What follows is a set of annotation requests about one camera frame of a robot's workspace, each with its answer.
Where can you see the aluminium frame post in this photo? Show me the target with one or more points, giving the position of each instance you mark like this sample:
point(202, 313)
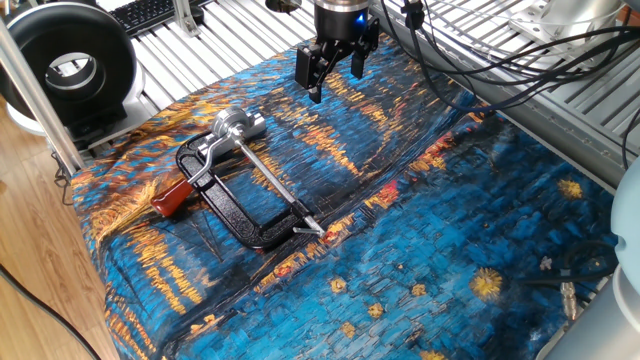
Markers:
point(37, 95)

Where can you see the grey metal table rail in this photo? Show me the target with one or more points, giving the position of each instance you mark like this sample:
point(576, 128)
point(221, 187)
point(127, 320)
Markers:
point(550, 125)

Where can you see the silver metal mounting plate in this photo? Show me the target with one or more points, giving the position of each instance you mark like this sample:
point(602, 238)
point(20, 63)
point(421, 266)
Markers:
point(575, 15)

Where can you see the blue starry night tablecloth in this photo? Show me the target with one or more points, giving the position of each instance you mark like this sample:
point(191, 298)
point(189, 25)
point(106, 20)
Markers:
point(400, 225)

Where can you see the black C-clamp with silver screw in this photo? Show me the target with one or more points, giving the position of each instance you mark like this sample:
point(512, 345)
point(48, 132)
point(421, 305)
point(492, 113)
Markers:
point(227, 210)

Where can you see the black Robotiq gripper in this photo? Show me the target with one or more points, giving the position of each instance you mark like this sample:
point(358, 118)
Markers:
point(342, 25)

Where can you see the black round duct blower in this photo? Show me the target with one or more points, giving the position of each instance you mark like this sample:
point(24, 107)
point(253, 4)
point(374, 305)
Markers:
point(30, 50)

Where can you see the black computer keyboard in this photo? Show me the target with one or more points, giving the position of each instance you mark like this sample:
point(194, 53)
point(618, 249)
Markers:
point(142, 14)

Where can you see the silver metal lever base block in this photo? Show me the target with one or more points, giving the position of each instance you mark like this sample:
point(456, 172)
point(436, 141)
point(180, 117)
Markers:
point(240, 122)

